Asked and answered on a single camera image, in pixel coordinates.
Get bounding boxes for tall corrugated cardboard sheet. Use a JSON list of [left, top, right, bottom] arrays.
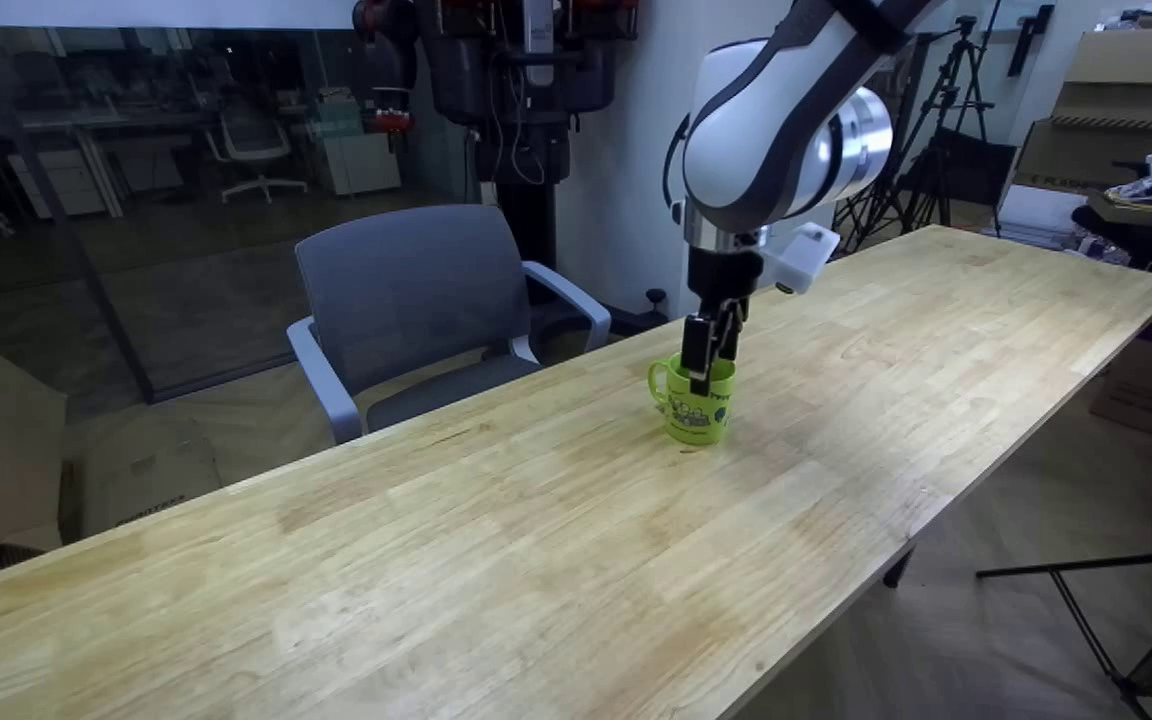
[[1007, 21, 1152, 192]]

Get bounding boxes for white cabinet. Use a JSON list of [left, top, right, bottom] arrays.
[[296, 90, 409, 206]]

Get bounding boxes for black wall-mounted bracket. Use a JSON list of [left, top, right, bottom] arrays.
[[1004, 0, 1060, 82]]

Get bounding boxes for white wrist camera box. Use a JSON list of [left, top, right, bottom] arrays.
[[762, 221, 846, 301]]

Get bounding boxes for black table leg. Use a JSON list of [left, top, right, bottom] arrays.
[[881, 544, 917, 594]]

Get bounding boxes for black camera tripod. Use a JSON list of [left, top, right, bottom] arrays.
[[853, 10, 1001, 248]]

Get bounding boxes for black tripod stand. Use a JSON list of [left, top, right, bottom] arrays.
[[972, 542, 1152, 720]]

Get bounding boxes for white office swivel chair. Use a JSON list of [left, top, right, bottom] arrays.
[[203, 102, 317, 210]]

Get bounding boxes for cluttered dark side table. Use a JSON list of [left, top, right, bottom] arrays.
[[1068, 140, 1152, 277]]

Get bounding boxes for green plastic mug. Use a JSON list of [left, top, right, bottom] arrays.
[[645, 347, 744, 447]]

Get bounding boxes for black equipment rack stand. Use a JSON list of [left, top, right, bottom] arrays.
[[355, 0, 645, 267]]

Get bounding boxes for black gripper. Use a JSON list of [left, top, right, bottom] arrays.
[[676, 240, 769, 402]]

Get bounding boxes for grey armchair white arms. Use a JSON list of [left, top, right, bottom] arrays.
[[282, 200, 617, 447]]

